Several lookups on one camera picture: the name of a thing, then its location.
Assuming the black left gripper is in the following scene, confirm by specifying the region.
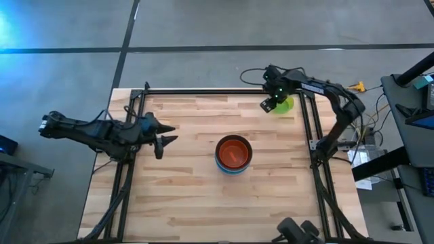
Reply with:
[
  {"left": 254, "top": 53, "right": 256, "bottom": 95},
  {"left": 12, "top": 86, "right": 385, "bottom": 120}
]
[{"left": 135, "top": 113, "right": 179, "bottom": 148}]

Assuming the green bowl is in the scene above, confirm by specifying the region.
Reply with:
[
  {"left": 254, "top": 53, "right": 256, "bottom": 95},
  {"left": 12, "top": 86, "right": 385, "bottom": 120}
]
[{"left": 272, "top": 96, "right": 296, "bottom": 115}]

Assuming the blue bowl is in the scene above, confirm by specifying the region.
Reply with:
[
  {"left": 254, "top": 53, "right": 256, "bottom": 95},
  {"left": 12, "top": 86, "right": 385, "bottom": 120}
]
[{"left": 214, "top": 154, "right": 254, "bottom": 174}]

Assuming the black bowl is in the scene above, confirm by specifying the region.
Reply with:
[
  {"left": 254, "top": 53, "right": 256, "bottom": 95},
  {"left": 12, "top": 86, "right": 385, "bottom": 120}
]
[{"left": 214, "top": 134, "right": 254, "bottom": 170}]

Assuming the orange bowl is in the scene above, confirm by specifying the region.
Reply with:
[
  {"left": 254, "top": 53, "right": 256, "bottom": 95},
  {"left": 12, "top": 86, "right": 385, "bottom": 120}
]
[{"left": 218, "top": 138, "right": 250, "bottom": 169}]

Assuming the grey desk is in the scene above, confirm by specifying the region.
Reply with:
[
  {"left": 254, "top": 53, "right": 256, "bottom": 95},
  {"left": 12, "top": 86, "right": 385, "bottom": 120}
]
[{"left": 380, "top": 73, "right": 434, "bottom": 244}]

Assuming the black desk support beam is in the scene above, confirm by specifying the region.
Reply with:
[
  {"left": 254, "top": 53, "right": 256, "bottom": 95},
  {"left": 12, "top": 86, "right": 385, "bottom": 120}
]
[{"left": 351, "top": 146, "right": 412, "bottom": 182}]

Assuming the black desk holder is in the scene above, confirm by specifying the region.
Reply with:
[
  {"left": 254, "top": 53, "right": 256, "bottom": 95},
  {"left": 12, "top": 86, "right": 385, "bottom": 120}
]
[{"left": 395, "top": 103, "right": 420, "bottom": 119}]

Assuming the white paper sheet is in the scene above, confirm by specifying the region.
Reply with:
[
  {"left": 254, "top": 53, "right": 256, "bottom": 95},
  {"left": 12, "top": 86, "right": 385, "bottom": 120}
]
[{"left": 351, "top": 144, "right": 382, "bottom": 191}]

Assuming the black slanted pole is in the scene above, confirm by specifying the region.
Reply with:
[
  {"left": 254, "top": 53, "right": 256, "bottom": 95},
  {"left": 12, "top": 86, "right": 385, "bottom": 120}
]
[{"left": 395, "top": 50, "right": 434, "bottom": 87}]

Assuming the tablet with blue screen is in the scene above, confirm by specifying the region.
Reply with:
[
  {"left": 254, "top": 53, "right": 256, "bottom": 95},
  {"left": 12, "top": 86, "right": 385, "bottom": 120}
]
[{"left": 405, "top": 110, "right": 434, "bottom": 131}]

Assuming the blue-lit dark device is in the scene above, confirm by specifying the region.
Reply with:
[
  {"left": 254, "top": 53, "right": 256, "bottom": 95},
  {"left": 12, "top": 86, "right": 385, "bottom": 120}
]
[{"left": 0, "top": 134, "right": 20, "bottom": 157}]

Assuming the black keyboard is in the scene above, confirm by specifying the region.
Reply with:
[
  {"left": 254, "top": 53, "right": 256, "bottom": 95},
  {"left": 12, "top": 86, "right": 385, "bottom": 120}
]
[{"left": 421, "top": 167, "right": 434, "bottom": 198}]

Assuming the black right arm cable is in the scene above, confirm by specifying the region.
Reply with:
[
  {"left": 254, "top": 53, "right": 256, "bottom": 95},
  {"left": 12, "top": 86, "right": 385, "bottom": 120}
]
[{"left": 239, "top": 66, "right": 269, "bottom": 87}]

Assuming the black aluminium table frame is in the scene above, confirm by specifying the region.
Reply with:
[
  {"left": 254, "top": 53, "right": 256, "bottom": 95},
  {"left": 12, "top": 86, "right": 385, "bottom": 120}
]
[{"left": 77, "top": 81, "right": 372, "bottom": 244}]

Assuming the yellow cable plug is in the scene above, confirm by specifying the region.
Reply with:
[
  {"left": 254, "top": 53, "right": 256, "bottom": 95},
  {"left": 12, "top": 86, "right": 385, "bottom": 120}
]
[{"left": 348, "top": 81, "right": 368, "bottom": 94}]

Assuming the black table-level camera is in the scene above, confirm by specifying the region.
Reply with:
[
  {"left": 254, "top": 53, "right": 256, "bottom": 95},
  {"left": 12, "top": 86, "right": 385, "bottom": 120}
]
[{"left": 272, "top": 217, "right": 326, "bottom": 244}]

